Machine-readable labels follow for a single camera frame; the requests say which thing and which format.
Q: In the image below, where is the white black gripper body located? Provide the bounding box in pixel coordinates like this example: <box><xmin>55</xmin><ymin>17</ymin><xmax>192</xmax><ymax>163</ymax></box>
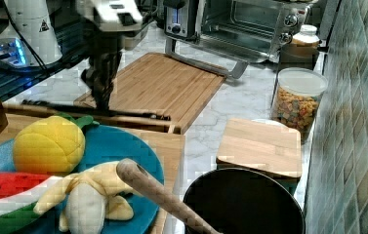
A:
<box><xmin>76</xmin><ymin>0</ymin><xmax>143</xmax><ymax>54</ymax></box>

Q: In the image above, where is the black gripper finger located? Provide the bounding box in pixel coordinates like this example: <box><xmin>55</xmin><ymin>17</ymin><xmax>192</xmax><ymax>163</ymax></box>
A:
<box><xmin>81</xmin><ymin>52</ymin><xmax>122</xmax><ymax>111</ymax></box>

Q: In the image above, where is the wooden drawer with black handle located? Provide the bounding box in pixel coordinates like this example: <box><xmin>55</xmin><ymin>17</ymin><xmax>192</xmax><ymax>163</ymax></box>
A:
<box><xmin>1</xmin><ymin>98</ymin><xmax>182</xmax><ymax>136</ymax></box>

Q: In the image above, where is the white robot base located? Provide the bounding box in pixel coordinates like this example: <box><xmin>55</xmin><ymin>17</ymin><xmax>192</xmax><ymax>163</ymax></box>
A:
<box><xmin>0</xmin><ymin>0</ymin><xmax>62</xmax><ymax>68</ymax></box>

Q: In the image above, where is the bamboo cutting board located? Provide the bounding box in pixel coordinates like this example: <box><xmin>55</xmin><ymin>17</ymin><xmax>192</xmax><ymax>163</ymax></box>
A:
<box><xmin>73</xmin><ymin>52</ymin><xmax>226</xmax><ymax>135</ymax></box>

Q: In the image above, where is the blue plate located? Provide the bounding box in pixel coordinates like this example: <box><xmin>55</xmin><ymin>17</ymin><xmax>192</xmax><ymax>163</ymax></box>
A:
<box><xmin>0</xmin><ymin>126</ymin><xmax>164</xmax><ymax>234</ymax></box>

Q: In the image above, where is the plush lemon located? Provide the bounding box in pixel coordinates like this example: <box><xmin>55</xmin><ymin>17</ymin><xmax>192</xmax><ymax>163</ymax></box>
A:
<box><xmin>13</xmin><ymin>116</ymin><xmax>86</xmax><ymax>176</ymax></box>

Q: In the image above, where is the plush banana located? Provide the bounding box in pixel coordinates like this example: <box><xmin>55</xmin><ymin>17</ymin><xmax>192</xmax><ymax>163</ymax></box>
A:
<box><xmin>33</xmin><ymin>161</ymin><xmax>138</xmax><ymax>234</ymax></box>

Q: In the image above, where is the stainless toaster oven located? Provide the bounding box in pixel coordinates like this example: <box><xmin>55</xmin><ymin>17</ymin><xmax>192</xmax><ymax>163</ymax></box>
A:
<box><xmin>163</xmin><ymin>0</ymin><xmax>317</xmax><ymax>79</ymax></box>

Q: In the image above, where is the plush watermelon slice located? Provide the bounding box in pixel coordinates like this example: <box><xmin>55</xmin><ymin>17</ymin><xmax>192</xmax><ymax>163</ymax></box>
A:
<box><xmin>0</xmin><ymin>172</ymin><xmax>61</xmax><ymax>234</ymax></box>

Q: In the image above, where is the teal canister with wooden lid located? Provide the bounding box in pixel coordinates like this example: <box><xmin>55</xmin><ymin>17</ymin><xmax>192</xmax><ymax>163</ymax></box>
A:
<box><xmin>216</xmin><ymin>118</ymin><xmax>303</xmax><ymax>195</ymax></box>

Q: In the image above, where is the black utensil holder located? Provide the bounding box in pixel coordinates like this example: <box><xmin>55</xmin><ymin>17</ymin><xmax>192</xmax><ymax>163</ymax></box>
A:
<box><xmin>184</xmin><ymin>168</ymin><xmax>306</xmax><ymax>234</ymax></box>

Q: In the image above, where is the orange bottle white cap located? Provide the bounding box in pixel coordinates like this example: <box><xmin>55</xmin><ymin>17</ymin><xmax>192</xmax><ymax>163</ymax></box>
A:
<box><xmin>278</xmin><ymin>24</ymin><xmax>321</xmax><ymax>71</ymax></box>

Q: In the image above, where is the clear cereal jar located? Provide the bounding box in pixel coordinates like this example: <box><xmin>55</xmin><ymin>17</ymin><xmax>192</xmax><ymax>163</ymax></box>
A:
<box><xmin>270</xmin><ymin>67</ymin><xmax>328</xmax><ymax>134</ymax></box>

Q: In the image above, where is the wooden spoon handle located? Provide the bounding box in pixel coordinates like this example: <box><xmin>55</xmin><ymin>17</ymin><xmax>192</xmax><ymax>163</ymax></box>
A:
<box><xmin>116</xmin><ymin>159</ymin><xmax>222</xmax><ymax>234</ymax></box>

